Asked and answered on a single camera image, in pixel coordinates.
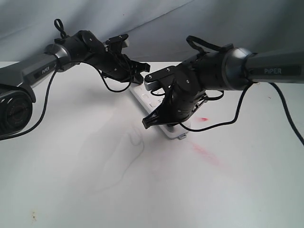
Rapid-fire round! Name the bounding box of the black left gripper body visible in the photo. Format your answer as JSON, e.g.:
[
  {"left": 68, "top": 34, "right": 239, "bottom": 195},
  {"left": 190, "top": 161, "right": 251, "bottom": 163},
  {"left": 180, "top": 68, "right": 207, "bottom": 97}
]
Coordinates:
[{"left": 87, "top": 51, "right": 133, "bottom": 82}]

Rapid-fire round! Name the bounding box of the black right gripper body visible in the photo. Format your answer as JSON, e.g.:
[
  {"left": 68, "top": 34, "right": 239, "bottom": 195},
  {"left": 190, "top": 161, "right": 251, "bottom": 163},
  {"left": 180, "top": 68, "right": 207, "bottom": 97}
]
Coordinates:
[{"left": 163, "top": 79, "right": 206, "bottom": 125}]

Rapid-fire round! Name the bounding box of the white power strip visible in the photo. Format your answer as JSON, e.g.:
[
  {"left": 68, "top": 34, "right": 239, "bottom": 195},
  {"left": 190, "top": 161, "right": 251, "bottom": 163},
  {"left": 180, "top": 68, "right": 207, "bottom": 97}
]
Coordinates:
[{"left": 129, "top": 84, "right": 188, "bottom": 140}]

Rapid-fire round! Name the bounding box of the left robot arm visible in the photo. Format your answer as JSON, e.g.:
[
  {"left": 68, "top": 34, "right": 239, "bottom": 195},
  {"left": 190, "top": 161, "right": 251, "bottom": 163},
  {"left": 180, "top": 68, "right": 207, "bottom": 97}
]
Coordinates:
[{"left": 0, "top": 30, "right": 151, "bottom": 140}]

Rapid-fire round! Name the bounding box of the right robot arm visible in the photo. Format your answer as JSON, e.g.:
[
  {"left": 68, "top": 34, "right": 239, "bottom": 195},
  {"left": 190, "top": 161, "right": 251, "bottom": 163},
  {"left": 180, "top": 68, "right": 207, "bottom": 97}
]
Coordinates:
[{"left": 142, "top": 47, "right": 304, "bottom": 128}]

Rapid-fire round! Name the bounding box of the white backdrop cloth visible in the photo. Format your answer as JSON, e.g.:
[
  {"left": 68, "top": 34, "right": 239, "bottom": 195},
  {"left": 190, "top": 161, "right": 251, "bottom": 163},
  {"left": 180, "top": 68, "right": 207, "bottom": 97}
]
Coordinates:
[{"left": 0, "top": 0, "right": 304, "bottom": 61}]

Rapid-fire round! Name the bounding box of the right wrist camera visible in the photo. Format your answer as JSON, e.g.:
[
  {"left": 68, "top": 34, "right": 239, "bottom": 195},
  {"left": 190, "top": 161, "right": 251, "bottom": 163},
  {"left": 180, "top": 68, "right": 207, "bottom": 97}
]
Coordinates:
[{"left": 144, "top": 66, "right": 177, "bottom": 92}]

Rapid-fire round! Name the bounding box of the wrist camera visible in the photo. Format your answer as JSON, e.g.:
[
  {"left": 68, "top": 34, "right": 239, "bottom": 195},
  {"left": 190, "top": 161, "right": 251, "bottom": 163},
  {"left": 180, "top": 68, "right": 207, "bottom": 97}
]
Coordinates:
[
  {"left": 105, "top": 34, "right": 129, "bottom": 52},
  {"left": 144, "top": 66, "right": 177, "bottom": 92}
]

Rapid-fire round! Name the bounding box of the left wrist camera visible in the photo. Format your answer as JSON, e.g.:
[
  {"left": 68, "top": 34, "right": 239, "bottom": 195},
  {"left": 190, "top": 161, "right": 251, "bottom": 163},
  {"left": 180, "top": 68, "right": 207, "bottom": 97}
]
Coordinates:
[{"left": 105, "top": 34, "right": 129, "bottom": 52}]

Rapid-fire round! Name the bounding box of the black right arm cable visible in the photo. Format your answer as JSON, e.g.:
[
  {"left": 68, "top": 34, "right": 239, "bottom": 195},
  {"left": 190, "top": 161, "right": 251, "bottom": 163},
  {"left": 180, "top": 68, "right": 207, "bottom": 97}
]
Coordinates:
[{"left": 152, "top": 35, "right": 304, "bottom": 147}]

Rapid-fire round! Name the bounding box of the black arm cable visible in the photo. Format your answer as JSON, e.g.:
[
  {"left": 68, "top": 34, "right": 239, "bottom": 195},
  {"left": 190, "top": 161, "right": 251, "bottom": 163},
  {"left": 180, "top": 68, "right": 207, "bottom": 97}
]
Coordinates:
[
  {"left": 152, "top": 35, "right": 304, "bottom": 147},
  {"left": 0, "top": 19, "right": 133, "bottom": 141}
]

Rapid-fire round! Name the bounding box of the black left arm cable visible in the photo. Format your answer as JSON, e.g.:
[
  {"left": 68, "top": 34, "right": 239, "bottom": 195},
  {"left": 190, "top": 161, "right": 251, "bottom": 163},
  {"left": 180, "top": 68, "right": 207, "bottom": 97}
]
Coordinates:
[{"left": 0, "top": 19, "right": 133, "bottom": 141}]

